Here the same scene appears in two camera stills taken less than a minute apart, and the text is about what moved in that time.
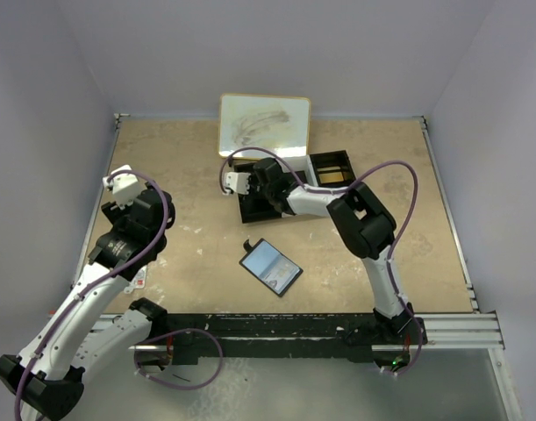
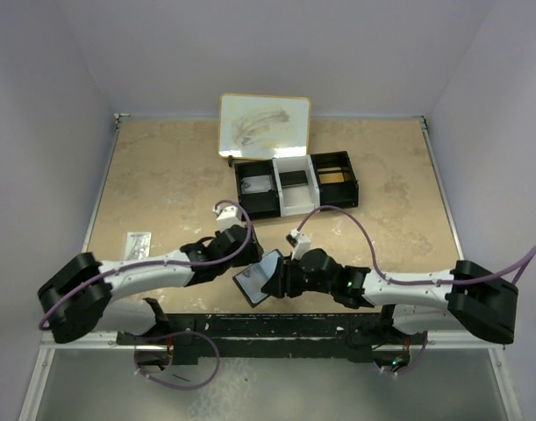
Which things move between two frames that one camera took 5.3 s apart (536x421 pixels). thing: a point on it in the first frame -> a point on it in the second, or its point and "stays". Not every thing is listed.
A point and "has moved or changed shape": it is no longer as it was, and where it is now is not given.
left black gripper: [148, 184] -> [250, 254]
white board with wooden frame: [257, 126] stays
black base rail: [191, 337] stays
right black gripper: [252, 195] -> [282, 282]
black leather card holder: [269, 267] has moved or changed shape
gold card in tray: [331, 177] stays
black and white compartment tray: [325, 170] stays
